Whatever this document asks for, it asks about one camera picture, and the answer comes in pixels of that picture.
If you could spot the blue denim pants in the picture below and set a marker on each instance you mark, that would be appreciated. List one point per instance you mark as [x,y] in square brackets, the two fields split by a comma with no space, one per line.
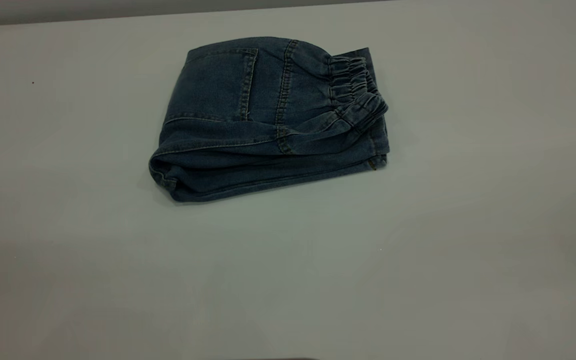
[228,130]

